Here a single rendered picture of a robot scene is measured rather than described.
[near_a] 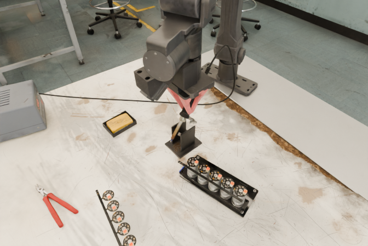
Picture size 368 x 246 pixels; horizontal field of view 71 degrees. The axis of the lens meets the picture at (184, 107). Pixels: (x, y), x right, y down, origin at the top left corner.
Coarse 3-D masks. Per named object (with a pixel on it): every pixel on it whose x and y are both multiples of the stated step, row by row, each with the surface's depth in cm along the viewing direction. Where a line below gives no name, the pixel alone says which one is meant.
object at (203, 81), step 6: (192, 60) 47; (198, 60) 48; (198, 66) 49; (198, 72) 50; (198, 78) 51; (204, 78) 52; (210, 78) 51; (198, 84) 50; (204, 84) 50; (210, 84) 50; (186, 90) 49; (192, 90) 49; (198, 90) 49; (192, 96) 49
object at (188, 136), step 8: (192, 120) 63; (184, 128) 65; (192, 128) 61; (176, 136) 65; (184, 136) 61; (192, 136) 63; (168, 144) 65; (176, 144) 65; (184, 144) 63; (192, 144) 65; (200, 144) 66; (176, 152) 63; (184, 152) 63
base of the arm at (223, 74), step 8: (208, 64) 91; (224, 64) 80; (216, 72) 87; (224, 72) 81; (232, 72) 81; (216, 80) 85; (224, 80) 83; (232, 80) 83; (240, 80) 84; (248, 80) 84; (232, 88) 82; (240, 88) 81; (248, 88) 81
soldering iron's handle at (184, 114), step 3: (207, 69) 56; (207, 72) 56; (192, 99) 57; (189, 102) 58; (192, 102) 58; (183, 108) 59; (183, 111) 58; (186, 111) 58; (180, 114) 59; (183, 114) 58; (186, 114) 58; (183, 117) 58; (186, 117) 58
